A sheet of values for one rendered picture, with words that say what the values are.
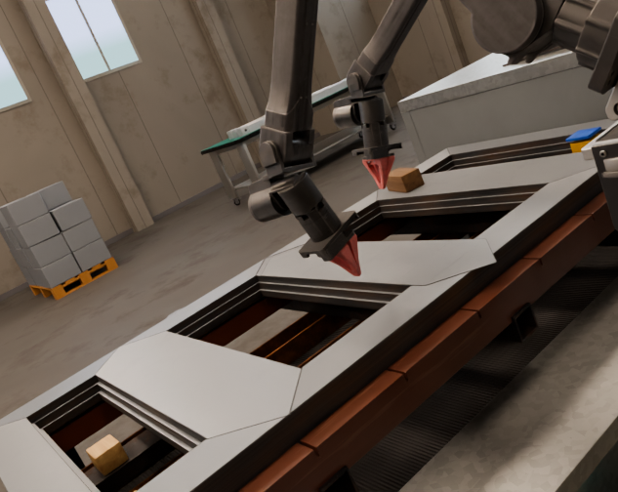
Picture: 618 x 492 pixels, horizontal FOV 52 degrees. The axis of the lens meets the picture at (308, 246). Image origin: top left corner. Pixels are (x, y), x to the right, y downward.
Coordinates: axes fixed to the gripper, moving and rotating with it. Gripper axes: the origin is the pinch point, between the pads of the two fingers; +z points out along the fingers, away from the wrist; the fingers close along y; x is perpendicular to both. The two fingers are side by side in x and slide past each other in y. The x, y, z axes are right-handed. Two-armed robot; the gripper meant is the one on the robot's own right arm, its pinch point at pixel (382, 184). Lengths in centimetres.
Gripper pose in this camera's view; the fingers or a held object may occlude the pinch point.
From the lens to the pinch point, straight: 150.1
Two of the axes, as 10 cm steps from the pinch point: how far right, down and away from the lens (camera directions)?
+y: -8.1, 2.2, -5.4
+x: 5.6, 0.5, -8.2
